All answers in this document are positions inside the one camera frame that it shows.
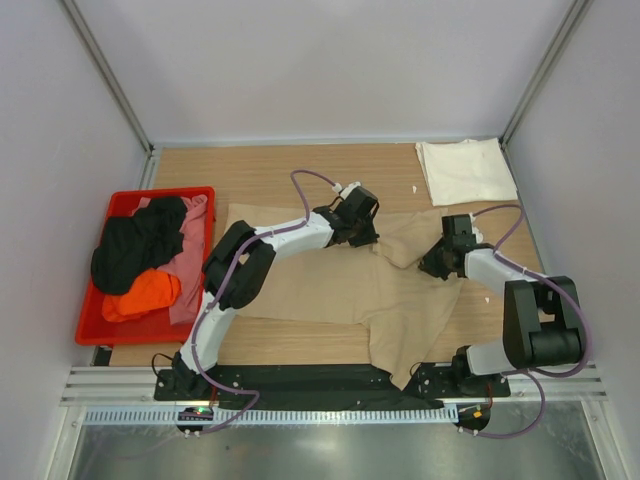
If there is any beige t shirt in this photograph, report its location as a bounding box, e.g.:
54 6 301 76
220 209 462 389

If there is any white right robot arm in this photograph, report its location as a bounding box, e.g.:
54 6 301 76
419 214 591 396

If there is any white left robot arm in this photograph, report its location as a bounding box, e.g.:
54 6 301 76
171 182 379 400

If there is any folded white t shirt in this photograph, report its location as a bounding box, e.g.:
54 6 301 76
415 138 518 206

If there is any pink t shirt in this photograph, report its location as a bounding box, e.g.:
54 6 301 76
155 194 208 325

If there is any orange t shirt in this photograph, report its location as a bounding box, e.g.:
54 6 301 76
101 269 182 323

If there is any black t shirt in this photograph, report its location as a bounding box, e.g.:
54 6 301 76
90 196 187 295

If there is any red plastic bin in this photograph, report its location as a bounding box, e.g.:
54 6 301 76
75 186 215 346

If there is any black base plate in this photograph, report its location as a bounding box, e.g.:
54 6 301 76
153 363 511 411

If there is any slotted cable duct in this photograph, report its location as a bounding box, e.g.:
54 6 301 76
83 405 458 427

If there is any right aluminium frame post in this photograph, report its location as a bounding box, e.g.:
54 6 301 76
499 0 593 150

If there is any aluminium frame post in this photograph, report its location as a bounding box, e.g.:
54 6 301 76
58 0 154 157
499 0 593 150

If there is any aluminium rail profile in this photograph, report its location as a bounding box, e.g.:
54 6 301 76
60 365 608 407

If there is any left aluminium frame post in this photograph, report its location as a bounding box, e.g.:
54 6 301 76
58 0 154 157

